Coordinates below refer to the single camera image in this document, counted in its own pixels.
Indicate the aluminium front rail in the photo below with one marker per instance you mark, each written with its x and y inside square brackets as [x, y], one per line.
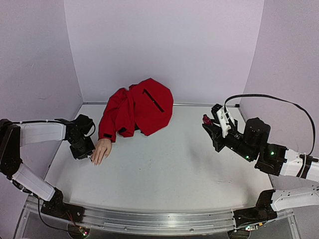
[36, 222]

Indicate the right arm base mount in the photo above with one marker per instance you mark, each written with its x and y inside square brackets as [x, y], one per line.
[260, 213]

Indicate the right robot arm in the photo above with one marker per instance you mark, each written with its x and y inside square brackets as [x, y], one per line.
[300, 165]

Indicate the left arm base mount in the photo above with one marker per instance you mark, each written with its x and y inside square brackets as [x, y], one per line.
[57, 208]

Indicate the red jacket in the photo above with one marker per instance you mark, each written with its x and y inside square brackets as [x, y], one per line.
[146, 106]

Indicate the red nail polish bottle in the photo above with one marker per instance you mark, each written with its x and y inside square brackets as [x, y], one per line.
[206, 120]

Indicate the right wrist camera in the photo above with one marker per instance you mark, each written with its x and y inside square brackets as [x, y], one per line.
[228, 123]

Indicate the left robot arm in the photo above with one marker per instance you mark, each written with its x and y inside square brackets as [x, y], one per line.
[15, 135]

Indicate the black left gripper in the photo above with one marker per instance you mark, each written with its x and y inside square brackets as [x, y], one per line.
[79, 156]

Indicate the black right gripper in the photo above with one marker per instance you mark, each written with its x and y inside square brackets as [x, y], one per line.
[220, 137]

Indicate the mannequin hand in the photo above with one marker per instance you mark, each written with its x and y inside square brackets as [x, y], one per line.
[102, 150]

